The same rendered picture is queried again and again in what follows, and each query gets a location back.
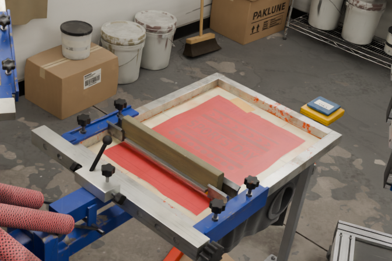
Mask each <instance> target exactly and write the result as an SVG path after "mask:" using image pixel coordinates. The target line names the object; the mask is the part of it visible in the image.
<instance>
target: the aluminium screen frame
mask: <svg viewBox="0 0 392 261"><path fill-rule="evenodd" d="M216 86H218V87H220V88H221V89H224V90H226V91H228V92H230V93H232V94H234V95H236V96H237V97H239V98H241V99H243V100H245V101H247V102H249V103H251V104H253V105H255V106H257V107H258V108H260V109H262V110H264V111H266V112H269V113H270V114H272V115H275V116H276V117H278V118H280V119H282V120H284V121H286V122H288V123H290V124H292V125H294V126H296V127H297V128H299V129H301V130H303V131H305V132H307V133H309V134H311V135H313V136H315V137H317V138H319V139H320V140H319V141H318V142H316V143H315V144H313V145H312V146H310V147H309V148H308V149H306V150H305V151H303V152H302V153H300V154H299V155H298V156H296V157H295V158H293V159H292V160H291V161H289V162H288V163H286V164H285V165H283V166H282V167H281V168H279V169H278V170H276V171H275V172H273V173H272V174H271V175H269V176H268V177H266V178H265V179H263V180H262V181H261V182H260V183H259V184H260V185H262V186H263V187H266V186H268V187H269V191H268V196H269V195H271V194H272V193H274V192H275V191H276V190H278V189H279V188H280V187H282V186H283V185H284V184H286V183H287V182H288V181H290V180H291V179H292V178H294V177H295V176H297V175H298V174H299V173H301V172H302V171H303V170H305V169H306V168H307V167H308V166H310V165H311V164H313V163H314V162H315V161H317V160H318V159H319V158H321V157H322V156H323V155H325V154H326V153H328V152H329V151H330V150H331V149H333V148H334V147H335V146H337V145H338V144H340V141H341V138H342V135H341V134H339V133H337V132H335V131H333V130H331V129H329V128H327V127H325V126H323V125H321V124H319V123H317V122H315V121H313V120H311V119H309V118H307V117H305V116H303V115H301V114H299V113H297V112H295V111H293V110H291V109H289V108H287V107H285V106H283V105H281V104H279V103H277V102H275V101H273V100H271V99H269V98H267V97H265V96H263V95H261V94H259V93H257V92H255V91H253V90H251V89H249V88H247V87H245V86H243V85H241V84H239V83H237V82H235V81H233V80H231V79H229V78H227V77H225V76H223V75H221V74H219V73H214V74H213V75H210V76H208V77H206V78H204V79H201V80H199V81H197V82H195V83H193V84H190V85H188V86H186V87H183V88H182V89H179V90H177V91H174V92H172V93H170V94H168V95H166V96H163V97H161V98H159V99H157V100H155V101H152V102H150V103H148V104H145V105H143V106H141V107H139V108H137V109H134V110H136V111H137V112H139V115H137V116H135V117H134V119H136V120H137V121H139V122H142V121H145V120H147V119H149V118H151V117H153V116H155V115H157V114H160V113H161V112H163V111H166V110H168V109H170V108H172V107H174V106H176V105H179V104H181V103H183V102H185V101H187V100H189V99H191V98H193V97H195V96H197V95H200V94H202V93H204V92H206V91H208V90H210V89H213V88H214V87H216ZM107 131H108V130H105V131H103V132H100V133H98V134H96V135H94V136H92V137H90V138H87V139H85V140H83V141H81V142H79V143H77V144H75V145H74V146H76V147H77V148H79V149H80V150H81V151H83V152H84V153H86V154H87V155H89V156H90V157H91V158H93V159H95V158H96V156H97V154H95V153H94V152H92V151H91V150H89V149H88V148H87V147H89V146H92V145H94V144H96V143H98V142H101V141H102V140H103V137H104V136H107V135H108V136H111V135H110V134H109V133H107ZM115 174H116V175H118V176H119V177H121V178H122V179H124V180H125V181H127V182H128V183H129V184H131V185H132V186H134V187H135V188H137V189H138V190H140V191H141V192H143V193H144V194H145V195H147V196H149V197H150V198H151V199H153V200H154V201H156V202H157V203H159V204H160V205H162V206H163V207H164V208H166V209H168V210H169V211H170V212H172V213H173V214H175V215H176V216H177V217H179V218H181V219H182V220H183V221H185V222H186V223H188V224H189V225H190V226H193V225H195V224H196V223H197V222H195V221H194V220H192V219H191V218H189V217H188V216H186V215H185V214H184V213H182V212H181V211H179V210H177V209H176V208H175V207H173V206H172V205H170V204H169V203H168V202H166V201H164V200H163V199H162V198H160V197H159V196H157V195H156V194H154V193H153V192H151V191H150V190H148V189H146V188H145V187H144V186H142V185H141V184H139V183H138V182H137V181H135V180H133V179H132V178H131V177H129V176H128V175H126V174H125V173H123V172H122V171H120V170H119V169H117V168H115ZM268 196H267V197H268Z"/></svg>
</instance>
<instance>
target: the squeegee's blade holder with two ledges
mask: <svg viewBox="0 0 392 261"><path fill-rule="evenodd" d="M124 141H125V142H126V143H127V144H129V145H130V146H132V147H133V148H135V149H137V150H138V151H140V152H141V153H143V154H144V155H146V156H148V157H149V158H151V159H152V160H153V161H155V162H157V163H158V164H160V165H161V166H163V167H165V168H166V169H168V170H169V171H171V172H172V173H174V174H176V175H177V176H179V177H180V178H182V179H183V180H185V181H187V182H188V183H189V184H191V185H193V186H194V187H196V188H197V189H199V190H201V191H202V192H204V193H205V192H207V191H208V189H207V188H206V187H204V186H202V185H201V184H199V183H198V182H196V181H195V180H193V179H191V178H190V177H188V176H187V175H185V174H183V173H182V172H180V171H179V170H177V169H176V168H174V167H172V166H171V165H170V164H168V163H166V162H165V161H163V160H161V159H160V158H159V157H156V156H155V155H154V154H152V153H150V152H149V151H147V150H146V149H144V148H143V147H141V146H140V145H138V144H136V143H135V142H133V141H131V140H130V139H129V138H126V139H124Z"/></svg>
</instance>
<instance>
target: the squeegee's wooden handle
mask: <svg viewBox="0 0 392 261"><path fill-rule="evenodd" d="M121 129H122V130H124V139H126V138H129V139H130V140H131V141H133V142H135V143H136V144H138V145H140V146H141V147H143V148H144V149H146V150H147V151H149V152H150V153H152V154H154V155H155V156H156V157H159V158H160V159H161V160H163V161H165V162H166V163H168V164H170V165H171V166H172V167H174V168H176V169H177V170H179V171H180V172H182V173H183V174H185V175H187V176H188V177H190V178H191V179H193V180H195V181H196V182H198V183H199V184H201V185H202V186H204V187H206V188H207V189H208V188H209V187H208V186H207V185H208V184H210V185H212V186H214V187H215V188H216V189H218V190H220V191H221V190H222V184H223V178H224V172H222V171H220V170H219V169H217V168H215V167H214V166H212V165H210V164H209V163H207V162H206V161H204V160H202V159H200V158H199V157H197V156H195V155H194V154H192V153H190V152H189V151H187V150H186V149H184V148H182V147H181V146H179V145H177V144H175V143H174V142H172V141H171V140H169V139H168V138H166V137H164V136H162V135H161V134H159V133H157V132H156V131H154V130H153V129H151V128H149V127H148V126H146V125H144V124H143V123H141V122H139V121H137V120H136V119H134V118H133V117H131V116H129V115H126V116H124V117H123V118H122V125H121Z"/></svg>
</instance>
